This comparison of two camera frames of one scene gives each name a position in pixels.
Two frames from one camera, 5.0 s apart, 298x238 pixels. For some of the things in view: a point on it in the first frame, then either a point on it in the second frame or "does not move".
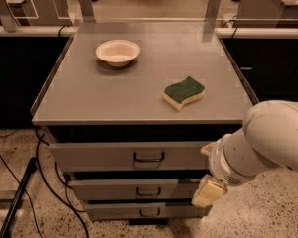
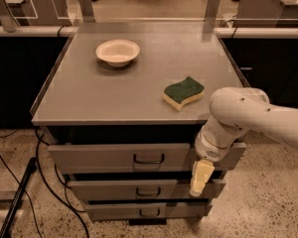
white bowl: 117,53 does not move
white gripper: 219,163 -> 209,148
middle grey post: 87,8 does not move
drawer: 127,156 does not move
